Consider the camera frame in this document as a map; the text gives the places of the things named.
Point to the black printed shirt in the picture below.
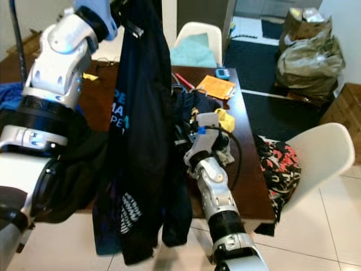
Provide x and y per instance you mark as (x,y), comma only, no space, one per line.
(146,113)

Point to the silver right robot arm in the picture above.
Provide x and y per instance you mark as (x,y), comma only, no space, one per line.
(214,192)

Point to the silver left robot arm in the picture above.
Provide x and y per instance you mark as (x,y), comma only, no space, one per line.
(56,73)

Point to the dark navy clothes pile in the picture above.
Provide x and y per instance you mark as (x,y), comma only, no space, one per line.
(189,104)

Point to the small yellow cloth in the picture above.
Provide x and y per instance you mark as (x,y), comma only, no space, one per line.
(224,119)

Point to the orange notebook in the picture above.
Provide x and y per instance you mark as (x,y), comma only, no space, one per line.
(215,87)

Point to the small blue device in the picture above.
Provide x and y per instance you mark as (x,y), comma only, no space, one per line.
(222,74)

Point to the teal cloth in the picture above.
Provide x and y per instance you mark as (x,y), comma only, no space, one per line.
(194,53)

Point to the dark brown wooden table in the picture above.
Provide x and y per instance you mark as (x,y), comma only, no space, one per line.
(251,195)

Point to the red black patterned cloth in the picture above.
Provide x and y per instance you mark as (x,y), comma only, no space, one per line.
(279,169)

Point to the olive green plastic bag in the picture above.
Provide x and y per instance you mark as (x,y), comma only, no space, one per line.
(310,70)

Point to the brown paper bag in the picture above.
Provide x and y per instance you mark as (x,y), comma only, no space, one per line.
(307,22)

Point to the cardboard box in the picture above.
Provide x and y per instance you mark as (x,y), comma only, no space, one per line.
(34,45)

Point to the blue cloth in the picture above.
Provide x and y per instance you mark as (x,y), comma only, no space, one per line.
(11,96)

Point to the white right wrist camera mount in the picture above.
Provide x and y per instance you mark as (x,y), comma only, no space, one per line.
(208,135)

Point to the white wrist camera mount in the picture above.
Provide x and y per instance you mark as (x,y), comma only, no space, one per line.
(101,11)
(208,135)

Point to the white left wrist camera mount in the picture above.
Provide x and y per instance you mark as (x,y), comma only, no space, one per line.
(101,11)

